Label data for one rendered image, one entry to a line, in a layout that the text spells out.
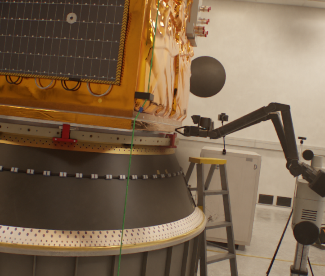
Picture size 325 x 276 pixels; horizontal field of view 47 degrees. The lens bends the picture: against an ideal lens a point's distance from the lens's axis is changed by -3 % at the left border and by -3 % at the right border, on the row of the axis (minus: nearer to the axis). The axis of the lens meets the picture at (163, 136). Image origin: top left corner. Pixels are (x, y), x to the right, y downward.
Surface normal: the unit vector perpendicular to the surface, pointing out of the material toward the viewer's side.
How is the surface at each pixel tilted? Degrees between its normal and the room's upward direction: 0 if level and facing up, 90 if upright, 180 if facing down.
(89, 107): 90
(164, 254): 90
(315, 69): 90
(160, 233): 43
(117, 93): 91
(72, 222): 62
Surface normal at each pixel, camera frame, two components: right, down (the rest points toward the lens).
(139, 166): 0.68, -0.38
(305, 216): -0.30, 0.17
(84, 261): 0.39, 0.07
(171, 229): 0.62, -0.65
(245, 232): -0.14, 0.01
